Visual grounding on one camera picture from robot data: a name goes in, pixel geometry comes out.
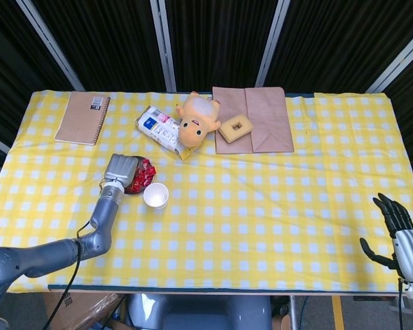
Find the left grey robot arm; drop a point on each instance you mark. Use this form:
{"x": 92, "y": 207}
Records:
{"x": 103, "y": 213}

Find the black pleated curtain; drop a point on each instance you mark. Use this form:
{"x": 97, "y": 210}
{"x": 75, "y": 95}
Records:
{"x": 330, "y": 41}
{"x": 7, "y": 68}
{"x": 217, "y": 41}
{"x": 106, "y": 41}

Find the brown paper bag triangular fold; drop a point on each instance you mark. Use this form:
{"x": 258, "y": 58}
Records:
{"x": 268, "y": 113}

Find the brown cardboard box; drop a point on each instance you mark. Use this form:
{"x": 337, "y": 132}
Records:
{"x": 89, "y": 309}

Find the yellow white checkered tablecloth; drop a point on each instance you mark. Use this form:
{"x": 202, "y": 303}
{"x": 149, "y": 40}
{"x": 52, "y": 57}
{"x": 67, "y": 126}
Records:
{"x": 244, "y": 213}

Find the orange plush doll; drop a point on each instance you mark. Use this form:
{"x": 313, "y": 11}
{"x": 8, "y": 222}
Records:
{"x": 192, "y": 130}

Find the yellow sponge with hole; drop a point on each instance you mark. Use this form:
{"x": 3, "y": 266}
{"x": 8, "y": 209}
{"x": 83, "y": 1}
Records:
{"x": 227, "y": 132}

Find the brown paper bag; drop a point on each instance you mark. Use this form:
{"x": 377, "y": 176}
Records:
{"x": 227, "y": 103}

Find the grey metal table leg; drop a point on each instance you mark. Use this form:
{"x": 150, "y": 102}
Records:
{"x": 292, "y": 313}

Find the white paper cup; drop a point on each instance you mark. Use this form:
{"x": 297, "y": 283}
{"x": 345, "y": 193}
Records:
{"x": 155, "y": 196}

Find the white plastic-wrapped package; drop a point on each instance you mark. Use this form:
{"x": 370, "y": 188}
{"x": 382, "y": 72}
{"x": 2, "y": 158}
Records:
{"x": 155, "y": 125}

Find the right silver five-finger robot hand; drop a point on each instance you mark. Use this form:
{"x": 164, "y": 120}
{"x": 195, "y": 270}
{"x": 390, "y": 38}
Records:
{"x": 411, "y": 254}

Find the yellow hang tag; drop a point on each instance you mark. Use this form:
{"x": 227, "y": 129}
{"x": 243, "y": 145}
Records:
{"x": 186, "y": 153}

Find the red candy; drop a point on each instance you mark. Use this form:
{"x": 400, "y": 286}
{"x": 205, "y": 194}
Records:
{"x": 145, "y": 164}
{"x": 142, "y": 176}
{"x": 137, "y": 183}
{"x": 150, "y": 170}
{"x": 132, "y": 189}

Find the yellow floor tape strip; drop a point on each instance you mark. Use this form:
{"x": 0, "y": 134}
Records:
{"x": 338, "y": 313}

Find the kraft spiral notebook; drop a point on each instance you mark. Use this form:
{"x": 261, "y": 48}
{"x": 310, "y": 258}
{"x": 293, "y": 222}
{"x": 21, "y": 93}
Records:
{"x": 79, "y": 120}

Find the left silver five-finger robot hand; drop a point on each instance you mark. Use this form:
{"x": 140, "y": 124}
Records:
{"x": 120, "y": 170}

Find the round steel plate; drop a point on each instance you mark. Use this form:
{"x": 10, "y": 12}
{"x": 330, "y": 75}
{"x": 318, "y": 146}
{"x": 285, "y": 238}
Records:
{"x": 140, "y": 159}

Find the grey robot torso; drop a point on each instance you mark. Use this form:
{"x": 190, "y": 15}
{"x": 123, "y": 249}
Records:
{"x": 199, "y": 313}

